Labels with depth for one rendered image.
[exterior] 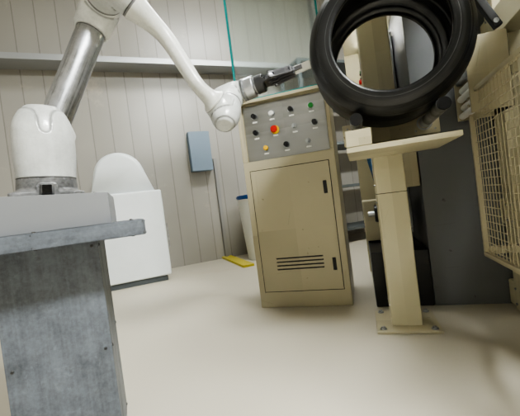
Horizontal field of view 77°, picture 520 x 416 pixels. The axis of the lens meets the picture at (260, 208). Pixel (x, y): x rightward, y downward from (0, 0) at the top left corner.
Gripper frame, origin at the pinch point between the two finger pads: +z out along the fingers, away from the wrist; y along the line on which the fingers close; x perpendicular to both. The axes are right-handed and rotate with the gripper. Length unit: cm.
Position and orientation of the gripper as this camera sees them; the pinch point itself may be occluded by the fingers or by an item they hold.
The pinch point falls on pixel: (302, 67)
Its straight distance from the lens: 143.8
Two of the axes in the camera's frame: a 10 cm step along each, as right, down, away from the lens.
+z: 9.2, -2.6, -2.9
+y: 2.9, -0.5, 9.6
